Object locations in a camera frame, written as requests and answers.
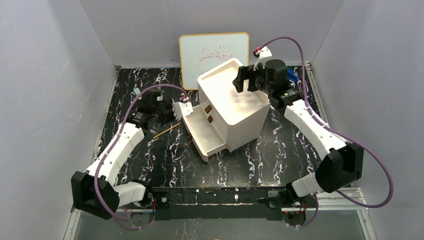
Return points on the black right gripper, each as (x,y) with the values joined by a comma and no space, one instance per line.
(251,78)

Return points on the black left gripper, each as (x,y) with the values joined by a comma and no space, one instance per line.
(168,110)

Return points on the white bottom drawer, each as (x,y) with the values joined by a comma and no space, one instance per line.
(204,136)

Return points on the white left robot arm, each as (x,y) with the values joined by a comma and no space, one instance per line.
(94,190)

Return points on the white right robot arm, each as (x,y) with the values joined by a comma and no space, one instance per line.
(341,161)

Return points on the small light blue eraser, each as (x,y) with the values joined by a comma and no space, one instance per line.
(137,91)

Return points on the white drawer organizer box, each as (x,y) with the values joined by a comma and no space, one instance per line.
(238,118)

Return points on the blue plastic clamp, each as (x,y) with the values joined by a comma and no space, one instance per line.
(292,75)

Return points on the brown leather drawer pull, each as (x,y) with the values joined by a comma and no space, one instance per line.
(208,109)

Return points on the yellow framed whiteboard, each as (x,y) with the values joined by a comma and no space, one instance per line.
(200,53)

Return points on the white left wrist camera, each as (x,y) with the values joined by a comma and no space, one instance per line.
(182,108)

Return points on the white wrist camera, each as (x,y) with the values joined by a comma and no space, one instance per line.
(263,55)
(182,108)

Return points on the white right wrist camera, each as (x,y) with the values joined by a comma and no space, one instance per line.
(263,55)

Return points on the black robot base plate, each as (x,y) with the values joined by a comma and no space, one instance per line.
(269,203)

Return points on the aluminium rail frame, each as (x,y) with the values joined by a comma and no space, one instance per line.
(336,218)

